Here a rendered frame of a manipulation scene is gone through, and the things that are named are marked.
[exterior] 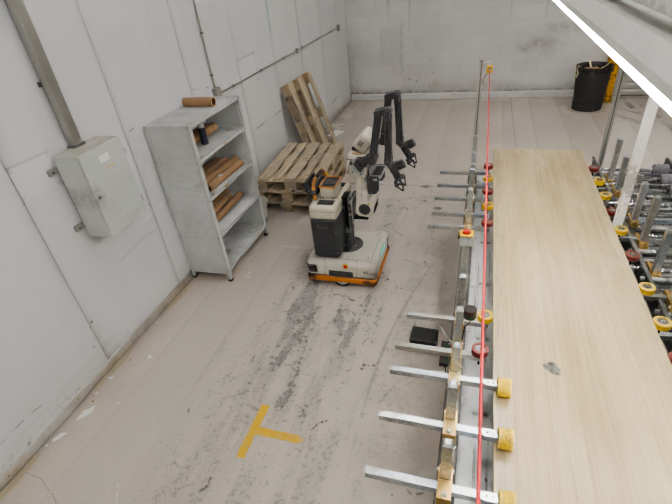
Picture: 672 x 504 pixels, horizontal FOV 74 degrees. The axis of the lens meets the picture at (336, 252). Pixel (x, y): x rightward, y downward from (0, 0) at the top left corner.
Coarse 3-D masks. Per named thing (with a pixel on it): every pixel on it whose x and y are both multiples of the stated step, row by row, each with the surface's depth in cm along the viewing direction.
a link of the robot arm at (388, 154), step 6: (384, 114) 315; (384, 120) 320; (390, 120) 318; (384, 126) 323; (390, 126) 321; (384, 132) 325; (390, 132) 324; (384, 138) 328; (390, 138) 326; (384, 144) 332; (390, 144) 329; (390, 150) 332; (384, 156) 335; (390, 156) 333; (384, 162) 337; (390, 162) 336
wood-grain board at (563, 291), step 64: (512, 192) 345; (576, 192) 335; (512, 256) 275; (576, 256) 269; (512, 320) 229; (576, 320) 225; (640, 320) 221; (512, 384) 196; (576, 384) 193; (640, 384) 190; (576, 448) 169; (640, 448) 167
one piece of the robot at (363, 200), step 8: (352, 152) 356; (368, 168) 366; (352, 176) 371; (360, 176) 368; (360, 184) 374; (360, 192) 373; (360, 200) 378; (368, 200) 377; (376, 200) 386; (360, 208) 382; (368, 208) 379; (368, 216) 384
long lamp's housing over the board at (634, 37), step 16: (560, 0) 166; (576, 0) 140; (592, 0) 123; (608, 0) 118; (624, 0) 115; (576, 16) 134; (592, 16) 115; (608, 16) 103; (624, 16) 94; (640, 16) 93; (656, 16) 91; (608, 32) 98; (624, 32) 89; (640, 32) 82; (656, 32) 77; (624, 48) 85; (640, 48) 79; (656, 48) 73; (640, 64) 76; (656, 64) 70; (656, 80) 68
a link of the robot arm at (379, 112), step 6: (378, 108) 321; (384, 108) 317; (390, 108) 316; (378, 114) 317; (390, 114) 315; (378, 120) 321; (378, 126) 324; (372, 132) 328; (378, 132) 326; (372, 138) 330; (378, 138) 330; (372, 144) 333; (372, 150) 335; (372, 156) 336; (378, 156) 343; (372, 162) 338
